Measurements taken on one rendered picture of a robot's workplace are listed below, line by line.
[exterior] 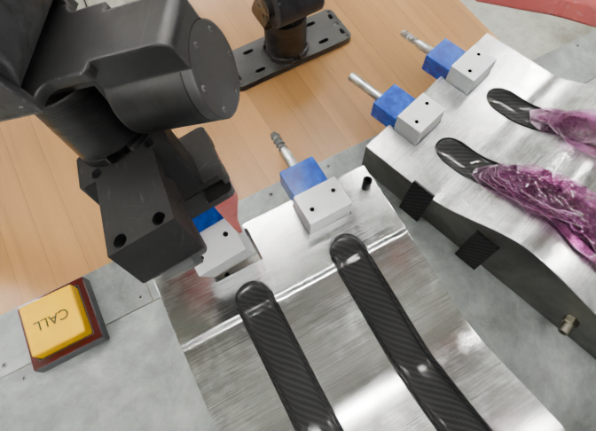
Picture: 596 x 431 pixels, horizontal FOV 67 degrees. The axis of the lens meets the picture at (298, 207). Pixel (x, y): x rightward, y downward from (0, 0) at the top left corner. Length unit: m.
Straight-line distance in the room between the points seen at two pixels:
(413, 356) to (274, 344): 0.14
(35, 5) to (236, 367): 0.33
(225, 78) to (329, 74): 0.44
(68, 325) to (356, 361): 0.32
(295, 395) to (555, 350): 0.31
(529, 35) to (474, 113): 1.45
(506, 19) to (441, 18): 1.29
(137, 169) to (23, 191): 0.42
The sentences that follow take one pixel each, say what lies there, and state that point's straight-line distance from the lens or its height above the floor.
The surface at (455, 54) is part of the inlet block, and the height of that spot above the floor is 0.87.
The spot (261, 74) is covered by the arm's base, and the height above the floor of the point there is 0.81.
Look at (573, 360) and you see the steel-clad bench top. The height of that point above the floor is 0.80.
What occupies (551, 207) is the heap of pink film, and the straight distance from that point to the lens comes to 0.53.
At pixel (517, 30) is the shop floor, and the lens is 2.07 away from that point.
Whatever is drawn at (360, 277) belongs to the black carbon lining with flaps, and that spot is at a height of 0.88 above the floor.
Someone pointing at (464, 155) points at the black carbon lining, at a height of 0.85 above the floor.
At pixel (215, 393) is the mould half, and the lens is 0.46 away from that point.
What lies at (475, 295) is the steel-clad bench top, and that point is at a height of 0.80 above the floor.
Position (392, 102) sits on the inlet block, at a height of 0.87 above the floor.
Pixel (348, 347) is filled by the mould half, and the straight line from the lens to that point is 0.46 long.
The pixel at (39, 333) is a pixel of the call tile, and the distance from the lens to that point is 0.58.
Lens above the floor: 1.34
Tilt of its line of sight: 66 degrees down
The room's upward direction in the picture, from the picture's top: 2 degrees counter-clockwise
